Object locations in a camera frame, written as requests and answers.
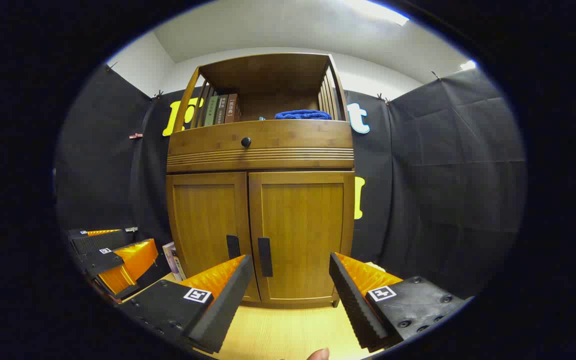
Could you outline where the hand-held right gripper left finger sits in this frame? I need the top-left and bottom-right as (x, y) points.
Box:
(117, 254), (255, 355)

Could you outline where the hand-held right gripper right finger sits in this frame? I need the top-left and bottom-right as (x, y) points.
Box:
(329, 251), (469, 352)

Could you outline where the wooden shoe cabinet door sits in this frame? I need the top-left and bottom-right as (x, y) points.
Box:
(248, 171), (355, 306)
(167, 172), (261, 302)

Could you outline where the wooden double-door shoe cabinet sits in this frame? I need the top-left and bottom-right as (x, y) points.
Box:
(166, 52), (356, 308)

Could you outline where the green book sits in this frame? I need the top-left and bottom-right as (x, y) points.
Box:
(203, 95), (219, 127)

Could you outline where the dark brown book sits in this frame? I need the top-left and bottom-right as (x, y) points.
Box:
(214, 95), (229, 126)

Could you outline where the reddish brown book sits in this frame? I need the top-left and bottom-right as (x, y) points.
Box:
(224, 93), (241, 124)

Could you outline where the blue folded towel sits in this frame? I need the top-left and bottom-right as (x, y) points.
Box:
(274, 109), (333, 121)

